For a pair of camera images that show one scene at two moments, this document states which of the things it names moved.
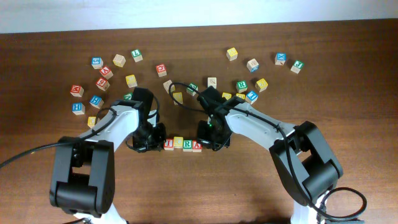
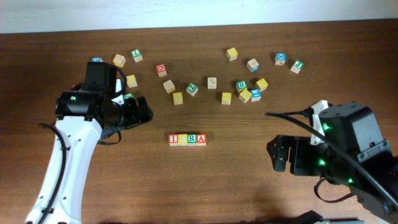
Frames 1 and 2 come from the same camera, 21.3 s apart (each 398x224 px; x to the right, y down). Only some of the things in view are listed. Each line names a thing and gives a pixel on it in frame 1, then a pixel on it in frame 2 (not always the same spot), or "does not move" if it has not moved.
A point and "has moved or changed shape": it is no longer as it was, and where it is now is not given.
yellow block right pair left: (226, 95) does not move
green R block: (187, 145) → (192, 139)
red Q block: (161, 70) does not move
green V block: (128, 97) does not move
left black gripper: (161, 137) → (135, 116)
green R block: (241, 86) does not move
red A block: (196, 147) has moved or changed shape
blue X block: (280, 58) does not move
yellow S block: (178, 97) does not move
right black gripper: (203, 138) → (300, 147)
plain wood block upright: (212, 81) does not move
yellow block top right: (232, 54) does not move
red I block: (169, 144) → (173, 140)
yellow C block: (178, 142) has moved or changed shape
